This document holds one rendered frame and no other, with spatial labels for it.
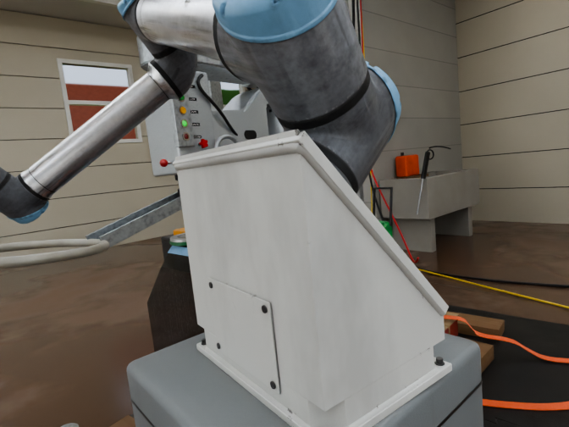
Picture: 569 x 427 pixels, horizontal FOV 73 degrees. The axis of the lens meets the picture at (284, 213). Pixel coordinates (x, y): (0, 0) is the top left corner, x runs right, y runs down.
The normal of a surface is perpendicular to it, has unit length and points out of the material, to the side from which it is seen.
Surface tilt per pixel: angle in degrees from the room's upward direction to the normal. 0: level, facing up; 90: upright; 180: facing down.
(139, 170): 90
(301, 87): 133
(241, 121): 90
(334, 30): 108
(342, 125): 126
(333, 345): 90
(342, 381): 90
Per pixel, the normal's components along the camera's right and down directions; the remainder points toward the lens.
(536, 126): -0.76, 0.15
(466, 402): 0.65, 0.03
